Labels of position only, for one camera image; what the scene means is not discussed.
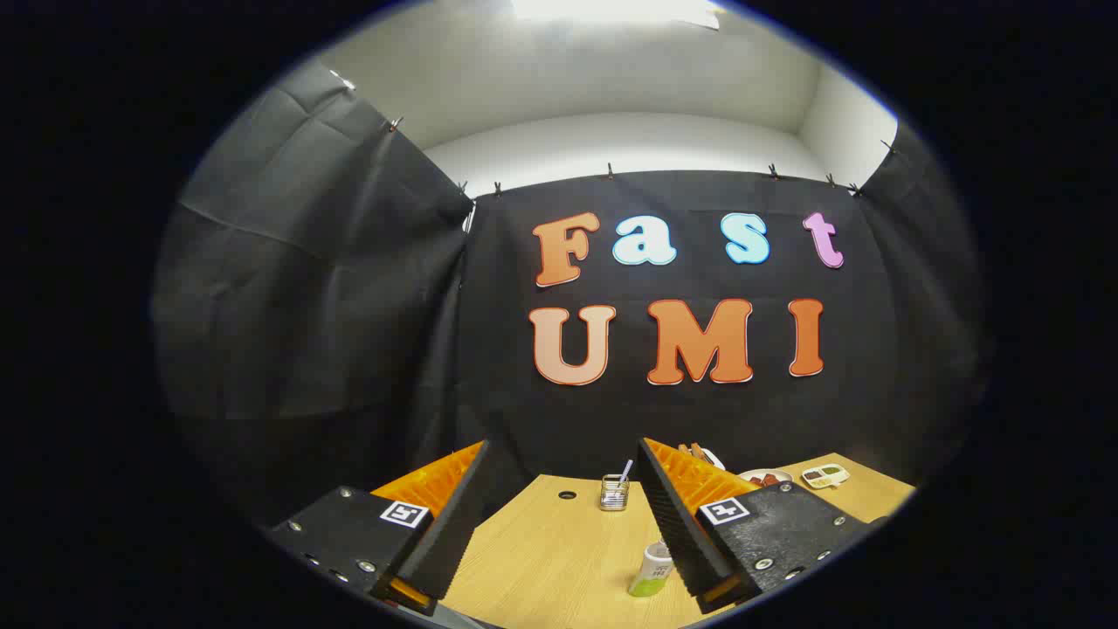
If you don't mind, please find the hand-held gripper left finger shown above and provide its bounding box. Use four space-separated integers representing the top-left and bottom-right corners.
266 439 490 617

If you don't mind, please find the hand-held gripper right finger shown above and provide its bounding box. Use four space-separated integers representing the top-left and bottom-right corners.
636 437 874 614

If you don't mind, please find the white green label juice bottle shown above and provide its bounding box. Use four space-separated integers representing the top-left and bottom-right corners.
627 540 673 598

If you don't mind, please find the wooden table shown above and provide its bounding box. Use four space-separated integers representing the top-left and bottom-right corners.
437 453 918 629

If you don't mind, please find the ceiling light panel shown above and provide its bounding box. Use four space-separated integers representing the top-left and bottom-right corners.
511 0 721 31

